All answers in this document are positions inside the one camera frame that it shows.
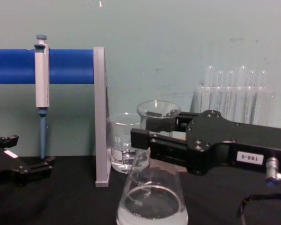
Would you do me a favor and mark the black cable with silver plug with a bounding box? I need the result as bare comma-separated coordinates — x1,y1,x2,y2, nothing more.
237,157,281,225

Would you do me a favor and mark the clear plastic test tube rack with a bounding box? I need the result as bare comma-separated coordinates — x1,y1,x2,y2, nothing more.
191,85,281,130

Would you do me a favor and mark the clear test tube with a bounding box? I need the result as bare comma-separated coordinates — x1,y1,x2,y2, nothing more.
258,70,267,126
238,65,248,124
216,70,224,113
247,70,256,125
226,70,235,121

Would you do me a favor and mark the blue and grey pipette stand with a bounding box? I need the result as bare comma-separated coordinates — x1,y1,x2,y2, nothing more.
0,46,111,188

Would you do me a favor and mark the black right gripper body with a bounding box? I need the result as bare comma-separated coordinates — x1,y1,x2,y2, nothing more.
186,109,281,176

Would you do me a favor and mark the black table cloth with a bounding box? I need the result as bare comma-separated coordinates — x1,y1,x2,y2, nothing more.
0,153,281,225

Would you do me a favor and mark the clear glass beaker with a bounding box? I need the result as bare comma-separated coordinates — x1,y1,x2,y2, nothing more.
106,113,151,174

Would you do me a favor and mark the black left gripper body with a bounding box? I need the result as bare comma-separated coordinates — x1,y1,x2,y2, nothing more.
0,142,26,188

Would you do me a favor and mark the clear glass conical flask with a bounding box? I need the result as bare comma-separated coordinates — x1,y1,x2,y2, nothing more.
116,100,189,225

